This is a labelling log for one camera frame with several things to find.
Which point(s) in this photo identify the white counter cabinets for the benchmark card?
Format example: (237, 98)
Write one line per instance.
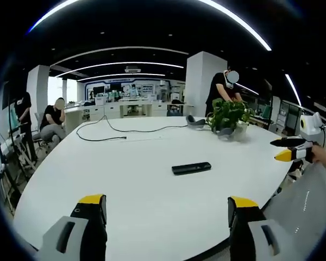
(119, 107)

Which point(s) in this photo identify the green potted plant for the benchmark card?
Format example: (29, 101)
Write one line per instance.
(231, 117)

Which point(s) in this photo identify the grey mesh office chair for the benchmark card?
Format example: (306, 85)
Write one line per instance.
(301, 209)

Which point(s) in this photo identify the grey neck device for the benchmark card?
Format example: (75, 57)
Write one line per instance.
(197, 123)

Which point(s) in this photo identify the white ceiling air conditioner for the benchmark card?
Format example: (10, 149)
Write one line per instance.
(133, 69)

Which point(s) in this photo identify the white square pillar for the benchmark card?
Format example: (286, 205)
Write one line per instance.
(203, 84)

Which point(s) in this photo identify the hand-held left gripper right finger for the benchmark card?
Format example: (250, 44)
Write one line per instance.
(250, 225)

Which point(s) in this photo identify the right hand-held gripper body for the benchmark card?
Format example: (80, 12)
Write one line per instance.
(309, 130)

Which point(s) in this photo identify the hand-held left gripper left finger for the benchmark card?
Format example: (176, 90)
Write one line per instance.
(78, 223)

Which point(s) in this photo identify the black remote control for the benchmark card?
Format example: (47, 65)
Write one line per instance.
(191, 168)

